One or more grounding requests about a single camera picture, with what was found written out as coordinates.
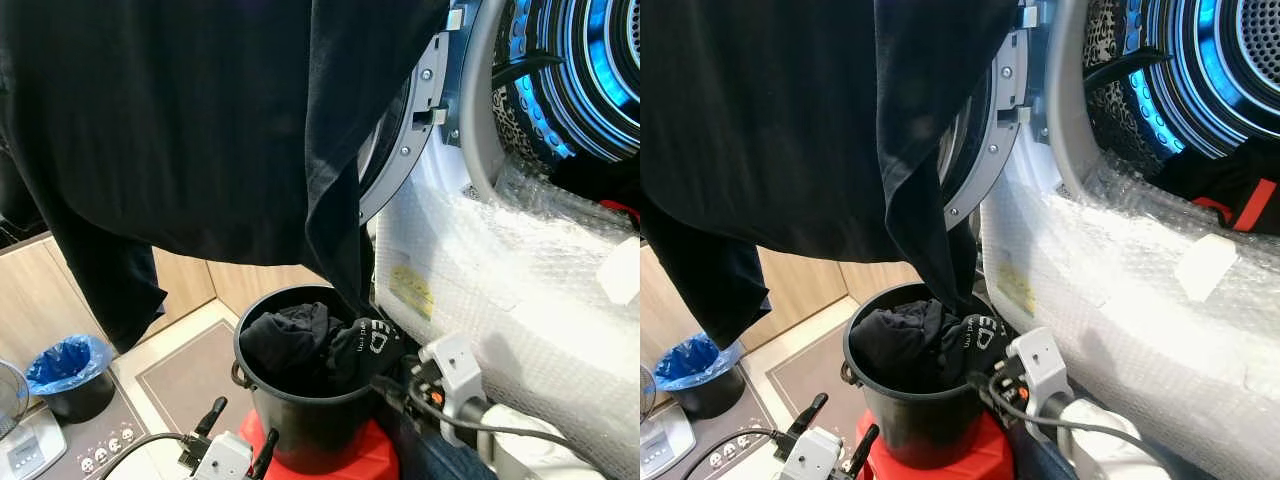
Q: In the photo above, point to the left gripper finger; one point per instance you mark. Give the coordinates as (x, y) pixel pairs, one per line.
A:
(812, 414)
(266, 455)
(864, 450)
(212, 418)

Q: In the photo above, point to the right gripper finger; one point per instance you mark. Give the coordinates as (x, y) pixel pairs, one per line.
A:
(982, 384)
(1003, 358)
(390, 386)
(412, 360)

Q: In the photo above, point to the black garment with white print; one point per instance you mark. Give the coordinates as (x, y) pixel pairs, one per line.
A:
(975, 345)
(365, 350)

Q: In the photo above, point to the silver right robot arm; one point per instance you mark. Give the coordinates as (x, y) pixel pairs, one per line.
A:
(530, 450)
(1100, 445)

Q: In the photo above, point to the white front-load washing machine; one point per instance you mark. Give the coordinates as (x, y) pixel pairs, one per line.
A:
(435, 190)
(1022, 190)

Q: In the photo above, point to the grey floor mat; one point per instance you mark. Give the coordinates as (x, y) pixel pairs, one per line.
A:
(810, 370)
(190, 375)

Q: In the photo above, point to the black plastic bucket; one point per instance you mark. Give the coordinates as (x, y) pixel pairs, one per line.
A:
(310, 420)
(920, 420)

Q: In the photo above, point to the dark blue denim cloth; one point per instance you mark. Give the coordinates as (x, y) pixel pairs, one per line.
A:
(430, 455)
(1040, 455)

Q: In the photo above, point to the yellow warning label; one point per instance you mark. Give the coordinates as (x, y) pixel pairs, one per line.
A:
(1015, 288)
(410, 290)

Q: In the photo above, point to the red plastic stool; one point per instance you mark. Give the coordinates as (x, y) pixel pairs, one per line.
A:
(985, 462)
(370, 460)

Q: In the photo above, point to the small black trash bin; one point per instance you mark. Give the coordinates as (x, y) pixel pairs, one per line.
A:
(715, 400)
(85, 405)

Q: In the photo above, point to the plain black crumpled garment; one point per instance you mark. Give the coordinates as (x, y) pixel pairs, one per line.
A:
(890, 345)
(285, 345)

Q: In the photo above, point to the clear bubble wrap sheet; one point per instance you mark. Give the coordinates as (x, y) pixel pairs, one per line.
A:
(1120, 300)
(520, 300)

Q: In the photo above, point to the white digital scale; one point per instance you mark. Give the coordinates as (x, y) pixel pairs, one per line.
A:
(30, 450)
(662, 440)

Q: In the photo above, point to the blue plastic bin bag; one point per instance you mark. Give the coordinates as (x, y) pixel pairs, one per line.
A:
(695, 360)
(65, 362)

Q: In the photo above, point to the light wooden cabinet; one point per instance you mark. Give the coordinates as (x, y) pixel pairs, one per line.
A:
(30, 300)
(665, 310)

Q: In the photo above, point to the white tape patch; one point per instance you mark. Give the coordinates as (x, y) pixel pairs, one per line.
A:
(1205, 268)
(620, 270)

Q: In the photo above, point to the leopard print cloth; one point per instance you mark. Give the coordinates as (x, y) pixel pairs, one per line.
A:
(1105, 120)
(520, 135)

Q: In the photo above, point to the black and red garment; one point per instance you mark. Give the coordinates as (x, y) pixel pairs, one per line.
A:
(600, 185)
(1230, 190)

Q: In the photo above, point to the grey round washer door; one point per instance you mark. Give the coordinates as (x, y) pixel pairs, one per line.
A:
(425, 90)
(1005, 90)

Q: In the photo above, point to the large black hanging garment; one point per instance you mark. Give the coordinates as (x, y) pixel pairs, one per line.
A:
(200, 120)
(800, 120)

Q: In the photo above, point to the blue-lit steel washer drum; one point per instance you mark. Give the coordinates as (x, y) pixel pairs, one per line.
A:
(1200, 60)
(590, 60)

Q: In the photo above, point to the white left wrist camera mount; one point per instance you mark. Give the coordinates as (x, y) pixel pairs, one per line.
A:
(225, 458)
(815, 455)

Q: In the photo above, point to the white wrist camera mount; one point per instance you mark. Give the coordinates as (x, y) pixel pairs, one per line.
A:
(815, 455)
(458, 365)
(225, 458)
(1042, 360)

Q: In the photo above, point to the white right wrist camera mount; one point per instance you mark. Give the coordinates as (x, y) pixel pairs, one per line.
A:
(1042, 360)
(458, 365)

